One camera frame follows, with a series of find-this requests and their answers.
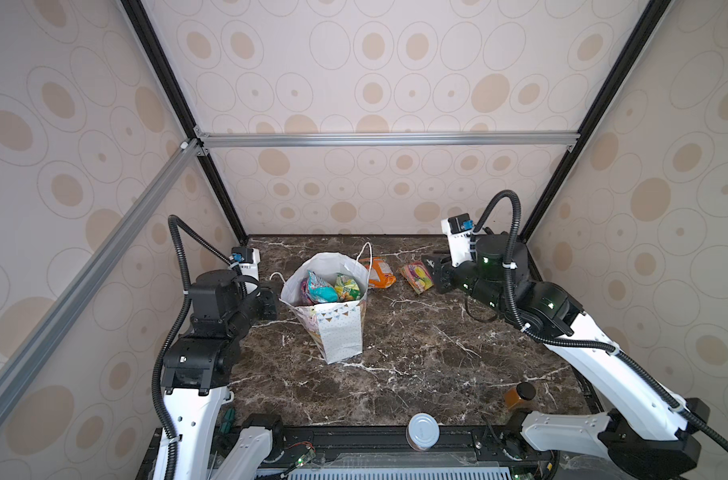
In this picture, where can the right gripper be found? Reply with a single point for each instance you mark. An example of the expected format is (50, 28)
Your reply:
(440, 274)

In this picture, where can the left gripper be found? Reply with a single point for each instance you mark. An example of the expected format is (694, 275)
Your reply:
(271, 300)

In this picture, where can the teal Fox's candy packet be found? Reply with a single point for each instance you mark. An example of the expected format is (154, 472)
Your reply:
(321, 291)

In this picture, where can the white paper bag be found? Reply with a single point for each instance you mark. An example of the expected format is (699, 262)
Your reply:
(336, 328)

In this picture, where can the pink Fox's candy packet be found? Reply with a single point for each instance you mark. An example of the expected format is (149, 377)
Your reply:
(417, 276)

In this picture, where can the green snack packet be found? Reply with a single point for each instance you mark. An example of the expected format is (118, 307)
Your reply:
(347, 288)

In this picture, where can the orange snack packet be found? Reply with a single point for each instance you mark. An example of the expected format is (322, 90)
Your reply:
(381, 275)

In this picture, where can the purple snack packet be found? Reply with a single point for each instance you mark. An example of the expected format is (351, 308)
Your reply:
(305, 299)

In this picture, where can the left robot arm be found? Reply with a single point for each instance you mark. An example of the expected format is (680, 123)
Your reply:
(219, 309)

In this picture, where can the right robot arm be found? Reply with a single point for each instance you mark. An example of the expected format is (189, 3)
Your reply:
(648, 434)

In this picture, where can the brown bottle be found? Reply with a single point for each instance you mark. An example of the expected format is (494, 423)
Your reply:
(520, 396)

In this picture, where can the horizontal aluminium bar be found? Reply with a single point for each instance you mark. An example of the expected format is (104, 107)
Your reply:
(206, 140)

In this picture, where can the white round cap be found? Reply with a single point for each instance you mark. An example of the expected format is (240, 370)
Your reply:
(423, 432)

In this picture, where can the diagonal aluminium bar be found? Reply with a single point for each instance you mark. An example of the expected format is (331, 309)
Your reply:
(24, 366)

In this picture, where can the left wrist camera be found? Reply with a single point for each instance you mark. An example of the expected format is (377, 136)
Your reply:
(244, 261)

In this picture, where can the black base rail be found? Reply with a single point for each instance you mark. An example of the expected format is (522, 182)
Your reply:
(383, 452)

